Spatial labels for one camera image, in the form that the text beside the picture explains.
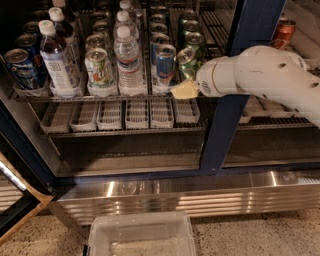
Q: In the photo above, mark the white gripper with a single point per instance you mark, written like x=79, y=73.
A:
x=204, y=80

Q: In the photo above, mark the green soda can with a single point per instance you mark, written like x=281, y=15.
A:
x=188, y=63
x=187, y=15
x=195, y=40
x=190, y=26

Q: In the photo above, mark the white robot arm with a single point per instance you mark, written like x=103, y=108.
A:
x=261, y=71

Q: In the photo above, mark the front blue energy drink can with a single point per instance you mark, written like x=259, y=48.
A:
x=165, y=64

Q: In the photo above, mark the blue energy drink can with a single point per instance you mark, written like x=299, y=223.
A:
x=165, y=64
x=155, y=41

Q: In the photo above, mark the front white patterned can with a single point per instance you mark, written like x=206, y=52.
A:
x=99, y=68

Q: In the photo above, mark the white patterned can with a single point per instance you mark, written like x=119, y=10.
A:
x=95, y=41
x=99, y=68

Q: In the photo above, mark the steel fridge base grille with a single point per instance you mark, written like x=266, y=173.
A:
x=199, y=196

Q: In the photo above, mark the orange soda can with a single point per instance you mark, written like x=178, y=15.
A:
x=283, y=34

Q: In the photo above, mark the blue pepsi can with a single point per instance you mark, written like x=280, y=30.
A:
x=21, y=67
x=30, y=43

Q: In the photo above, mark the front blue pepsi can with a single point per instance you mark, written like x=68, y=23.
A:
x=21, y=67

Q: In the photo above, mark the open fridge door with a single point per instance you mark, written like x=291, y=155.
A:
x=22, y=196

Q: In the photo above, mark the front clear water bottle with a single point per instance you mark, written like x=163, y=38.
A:
x=129, y=60

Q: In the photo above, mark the clear water bottle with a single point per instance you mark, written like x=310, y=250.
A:
x=129, y=60
x=123, y=19

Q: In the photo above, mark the front dark juice bottle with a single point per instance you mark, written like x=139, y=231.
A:
x=53, y=49

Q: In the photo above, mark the dark juice bottle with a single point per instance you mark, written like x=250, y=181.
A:
x=53, y=49
x=65, y=30

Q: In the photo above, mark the clear plastic bin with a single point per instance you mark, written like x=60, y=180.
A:
x=146, y=234

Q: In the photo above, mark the blue fridge door frame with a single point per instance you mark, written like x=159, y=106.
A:
x=253, y=23

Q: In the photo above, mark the lower wire shelf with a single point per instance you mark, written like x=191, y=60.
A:
x=158, y=115

